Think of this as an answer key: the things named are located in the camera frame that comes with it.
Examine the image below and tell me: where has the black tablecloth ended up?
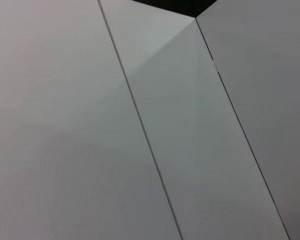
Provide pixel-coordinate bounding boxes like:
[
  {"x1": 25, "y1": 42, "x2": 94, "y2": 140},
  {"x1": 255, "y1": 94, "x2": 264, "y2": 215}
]
[{"x1": 130, "y1": 0, "x2": 219, "y2": 19}]

